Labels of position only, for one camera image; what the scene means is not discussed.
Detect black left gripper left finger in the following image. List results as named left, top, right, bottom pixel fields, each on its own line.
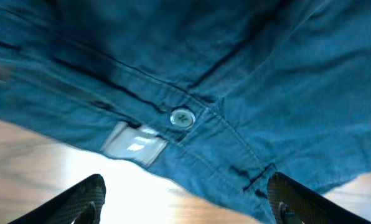
left=9, top=174, right=106, bottom=224

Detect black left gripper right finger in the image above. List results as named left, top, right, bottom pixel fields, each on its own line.
left=267, top=172, right=371, bottom=224

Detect dark blue shorts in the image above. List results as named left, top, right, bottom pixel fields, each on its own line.
left=0, top=0, right=371, bottom=223

